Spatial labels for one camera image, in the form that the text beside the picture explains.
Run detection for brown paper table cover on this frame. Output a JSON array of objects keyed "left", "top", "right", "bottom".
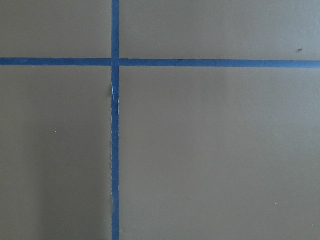
[{"left": 0, "top": 0, "right": 320, "bottom": 240}]

